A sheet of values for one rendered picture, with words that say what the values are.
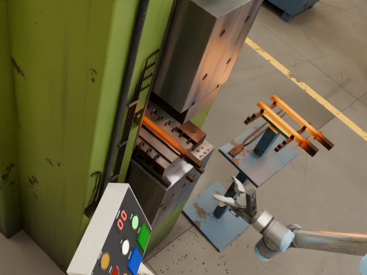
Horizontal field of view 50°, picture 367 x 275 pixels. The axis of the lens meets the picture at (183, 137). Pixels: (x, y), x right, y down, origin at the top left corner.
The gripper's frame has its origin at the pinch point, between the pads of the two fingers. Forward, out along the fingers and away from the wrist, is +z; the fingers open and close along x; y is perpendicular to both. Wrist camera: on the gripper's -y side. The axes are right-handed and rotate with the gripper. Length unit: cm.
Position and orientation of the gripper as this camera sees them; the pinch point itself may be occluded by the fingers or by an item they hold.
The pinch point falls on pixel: (222, 184)
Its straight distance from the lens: 173.7
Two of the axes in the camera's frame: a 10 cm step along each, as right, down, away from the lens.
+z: -7.5, -6.1, 2.6
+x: 6.1, -4.8, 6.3
